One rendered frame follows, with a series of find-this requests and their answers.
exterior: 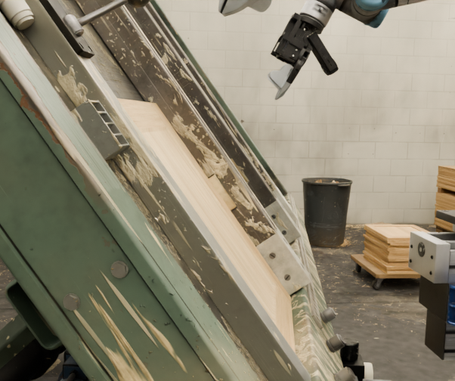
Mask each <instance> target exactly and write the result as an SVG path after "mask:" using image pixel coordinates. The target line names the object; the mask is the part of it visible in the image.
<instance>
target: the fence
mask: <svg viewBox="0 0 455 381"><path fill-rule="evenodd" d="M24 1H25V2H26V3H27V5H28V6H29V8H30V9H31V11H32V13H33V15H34V23H33V24H32V25H31V26H30V27H28V28H26V29H23V30H22V31H23V33H24V34H25V35H26V37H27V38H28V40H29V41H30V42H31V44H32V46H33V47H34V48H35V49H36V51H37V52H38V53H39V55H40V57H41V58H42V59H43V61H44V62H45V64H46V65H47V66H48V68H49V70H50V71H51V72H52V73H53V75H54V77H55V78H56V79H57V81H58V82H59V83H60V85H61V86H62V88H63V89H64V91H65V92H66V93H67V95H68V96H69V98H70V99H71V101H72V102H73V103H74V105H75V106H76V107H78V106H79V105H80V104H82V103H83V102H85V101H86V100H88V99H89V100H91V101H97V100H99V101H100V103H101V105H102V106H103V107H104V109H105V110H106V111H107V113H108V114H109V116H110V118H111V119H112V120H113V121H114V123H115V124H116V126H117V127H118V129H119V130H120V131H121V133H122V134H123V136H124V137H125V139H126V140H127V142H128V143H129V144H130V146H129V147H127V148H126V149H124V151H122V152H121V153H119V154H118V155H116V156H115V157H114V158H113V160H114V162H115V163H116V164H117V166H118V167H119V169H120V170H121V171H122V173H123V175H124V176H125V177H126V178H127V180H128V182H129V183H130V184H131V186H132V187H133V188H134V190H135V191H136V193H137V194H138V196H139V197H140V198H141V200H142V201H143V203H144V204H145V206H146V207H147V208H148V210H149V211H150V213H151V214H152V216H153V217H154V218H155V219H156V221H157V223H158V224H159V226H160V227H161V228H162V229H163V231H164V232H165V234H166V236H167V237H168V238H169V239H170V241H171V242H172V244H173V245H174V247H175V248H176V249H177V251H178V252H179V254H180V255H181V257H182V258H183V260H184V261H185V262H186V263H187V265H188V267H189V268H190V270H191V271H192V272H193V274H194V275H195V276H196V278H197V280H198V281H199V282H200V283H201V285H202V286H203V288H204V289H205V291H206V292H207V293H208V295H209V296H210V298H211V299H212V301H213V302H214V303H215V305H216V306H217V308H218V309H219V311H220V312H221V313H222V314H223V316H224V318H225V319H226V321H227V322H228V323H229V324H230V326H231V328H232V329H233V330H234V332H235V333H236V334H237V336H238V337H239V339H240V341H241V342H242V343H243V344H244V346H245V347H246V349H247V350H248V352H249V353H250V354H251V356H252V357H253V359H254V360H255V362H256V363H257V365H258V366H259V367H260V368H261V370H262V372H263V373H264V374H265V376H266V377H267V378H268V380H269V381H311V375H310V373H309V372H308V371H307V369H306V368H305V366H304V365H303V363H302V362H301V361H300V360H299V358H298V356H297V355H296V353H295V352H294V351H293V349H292V348H291V346H290V345H289V343H288V342H287V341H286V339H285V338H284V337H283V335H282V333H281V332H280V331H279V330H278V328H277V326H276V325H275V323H274V322H273V321H272V320H271V318H270V316H269V315H268V313H267V312H266V310H265V309H264V308H263V307H262V305H261V303H260V302H259V300H258V299H257V298H256V297H255V295H254V293H253V292H252V291H251V289H250V288H249V286H248V285H247V283H246V282H245V280H244V279H243V278H242V276H241V275H240V273H239V272H238V270H237V269H236V268H235V267H234V265H233V263H232V262H231V260H230V259H229V258H228V256H227V255H226V253H225V252H224V250H223V249H222V248H221V246H220V245H219V244H218V242H217V240H216V239H215V238H214V237H213V235H212V233H211V232H210V230H209V229H208V228H207V227H206V225H205V223H204V222H203V220H202V219H201V218H200V216H199V215H198V213H197V212H196V210H195V209H194V208H193V206H192V205H191V204H190V202H189V200H188V199H187V198H186V196H185V195H184V193H183V192H182V190H181V189H180V187H179V186H178V185H177V183H176V182H175V180H174V179H173V177H172V176H171V175H170V174H169V172H168V170H167V169H166V167H165V166H164V165H163V163H162V162H161V160H160V159H159V157H158V156H157V155H156V153H155V152H154V151H153V149H152V147H151V146H150V145H149V143H148V142H147V140H146V139H145V137H144V136H143V135H142V134H141V132H140V130H139V129H138V127H137V126H136V125H135V123H134V122H133V120H132V119H131V117H130V116H129V115H128V113H127V112H126V111H125V109H124V107H123V106H122V105H121V103H120V102H119V100H118V99H117V97H116V96H115V94H114V93H113V92H112V90H111V89H110V87H109V86H108V84H107V83H106V82H105V81H104V79H103V77H102V76H101V74H100V73H99V72H98V70H97V69H96V67H95V66H94V64H93V63H92V62H91V60H90V59H89V58H87V57H82V56H79V55H78V54H77V53H76V52H75V51H74V50H73V48H72V47H71V45H70V44H69V42H68V41H67V40H66V38H65V37H64V35H63V34H62V32H61V31H60V30H59V28H58V27H57V25H56V24H55V22H54V21H53V20H52V19H51V17H50V15H49V14H48V12H47V11H46V10H45V8H44V7H43V5H42V4H41V2H40V1H39V0H24Z"/></svg>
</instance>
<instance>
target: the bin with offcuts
mask: <svg viewBox="0 0 455 381"><path fill-rule="evenodd" d="M302 183H303V200H304V217H305V229H306V232H307V235H308V240H309V243H310V245H313V246H323V247H334V246H341V245H342V244H343V243H344V239H345V227H346V220H347V213H348V204H349V198H350V192H351V184H353V181H352V180H348V179H345V178H303V179H302Z"/></svg>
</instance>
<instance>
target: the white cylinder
mask: <svg viewBox="0 0 455 381"><path fill-rule="evenodd" d="M0 9H1V10H2V12H3V13H4V15H5V16H6V17H7V19H8V20H9V22H10V23H11V24H13V26H14V28H16V29H19V30H23V29H26V28H28V27H30V26H31V25H32V24H33V23H34V15H33V13H32V11H31V9H30V8H29V6H28V5H27V3H26V2H25V1H24V0H0Z"/></svg>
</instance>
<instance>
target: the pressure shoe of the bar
mask: <svg viewBox="0 0 455 381"><path fill-rule="evenodd" d="M209 180H210V181H211V183H212V185H213V186H214V187H215V189H216V190H217V191H218V193H219V195H220V196H221V198H222V199H223V201H224V202H225V203H226V204H227V206H228V208H229V209H230V210H232V209H234V208H235V207H236V204H235V203H234V201H233V200H232V199H231V197H230V196H229V194H228V193H227V191H226V190H225V189H224V187H223V186H222V184H221V182H220V181H219V180H218V179H217V177H216V176H215V175H213V176H211V177H210V178H209Z"/></svg>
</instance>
